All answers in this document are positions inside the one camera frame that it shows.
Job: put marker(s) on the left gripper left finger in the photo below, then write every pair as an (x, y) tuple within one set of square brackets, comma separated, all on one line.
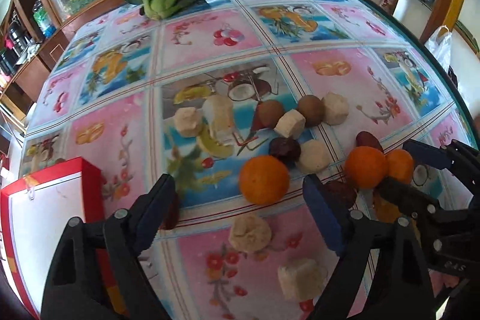
[(95, 272)]

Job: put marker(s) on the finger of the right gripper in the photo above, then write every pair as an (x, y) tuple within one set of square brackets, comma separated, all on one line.
[(461, 160), (449, 238)]

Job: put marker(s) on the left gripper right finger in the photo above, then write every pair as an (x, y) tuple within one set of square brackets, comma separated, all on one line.
[(401, 286)]

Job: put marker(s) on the large orange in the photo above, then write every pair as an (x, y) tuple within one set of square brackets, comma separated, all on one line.
[(264, 180)]

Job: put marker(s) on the red white shallow box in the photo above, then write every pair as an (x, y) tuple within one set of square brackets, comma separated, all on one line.
[(34, 211)]

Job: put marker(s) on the white plastic bag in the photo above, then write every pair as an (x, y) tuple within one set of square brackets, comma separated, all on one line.
[(439, 45)]

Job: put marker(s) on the fruit pattern tablecloth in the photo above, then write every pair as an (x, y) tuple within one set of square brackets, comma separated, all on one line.
[(112, 96)]

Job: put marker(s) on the green label water bottle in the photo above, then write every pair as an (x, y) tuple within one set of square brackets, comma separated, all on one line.
[(43, 20)]

